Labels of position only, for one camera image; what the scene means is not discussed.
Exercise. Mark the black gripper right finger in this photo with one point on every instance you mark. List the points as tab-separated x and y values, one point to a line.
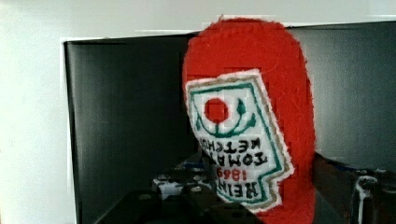
358	196

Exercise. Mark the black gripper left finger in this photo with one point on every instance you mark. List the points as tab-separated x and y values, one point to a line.
184	194

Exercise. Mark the red plush ketchup bottle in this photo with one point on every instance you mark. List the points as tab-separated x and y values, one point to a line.
250	106

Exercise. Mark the black toaster oven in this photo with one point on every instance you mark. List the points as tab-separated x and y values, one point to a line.
129	121

